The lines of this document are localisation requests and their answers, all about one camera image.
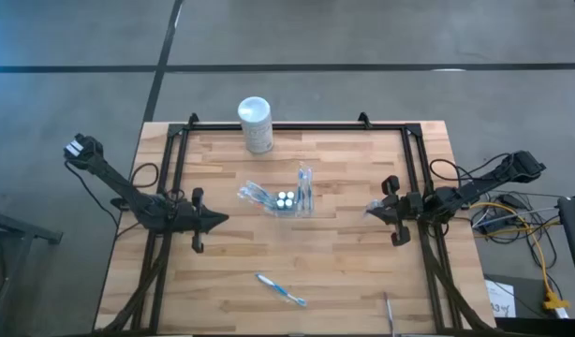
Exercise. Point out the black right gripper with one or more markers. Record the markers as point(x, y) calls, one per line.
point(404, 208)

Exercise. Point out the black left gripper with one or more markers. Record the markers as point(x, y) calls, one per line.
point(196, 217)

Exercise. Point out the orange toothbrush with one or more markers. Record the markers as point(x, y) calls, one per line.
point(250, 195)

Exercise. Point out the teal mouthwash bottle white cap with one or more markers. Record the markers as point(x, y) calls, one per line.
point(282, 195)
point(290, 194)

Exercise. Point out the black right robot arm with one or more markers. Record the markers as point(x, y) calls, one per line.
point(479, 187)

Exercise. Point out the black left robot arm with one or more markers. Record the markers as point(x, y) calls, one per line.
point(128, 196)

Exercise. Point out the clear acrylic organizer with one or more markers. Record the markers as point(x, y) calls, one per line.
point(292, 211)

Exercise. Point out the white wipes canister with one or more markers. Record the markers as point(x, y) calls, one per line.
point(255, 112)

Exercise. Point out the black power adapter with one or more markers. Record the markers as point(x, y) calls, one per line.
point(513, 200)

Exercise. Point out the white paper sheet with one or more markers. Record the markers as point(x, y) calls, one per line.
point(500, 299)

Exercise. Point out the yellow power plug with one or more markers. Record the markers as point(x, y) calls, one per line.
point(555, 302)

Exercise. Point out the black equipment box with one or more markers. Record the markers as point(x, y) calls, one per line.
point(540, 327)

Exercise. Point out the grey metal stand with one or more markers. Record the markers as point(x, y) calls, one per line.
point(16, 227)

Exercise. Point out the black aluminium rig frame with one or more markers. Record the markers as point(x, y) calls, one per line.
point(315, 126)

